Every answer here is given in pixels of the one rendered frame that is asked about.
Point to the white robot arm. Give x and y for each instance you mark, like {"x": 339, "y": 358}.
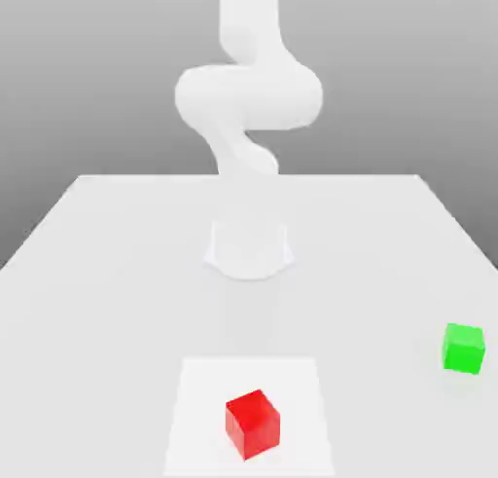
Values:
{"x": 249, "y": 96}

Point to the small red cube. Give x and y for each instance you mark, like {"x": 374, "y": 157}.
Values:
{"x": 253, "y": 423}

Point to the small green cube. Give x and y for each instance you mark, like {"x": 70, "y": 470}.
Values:
{"x": 463, "y": 349}

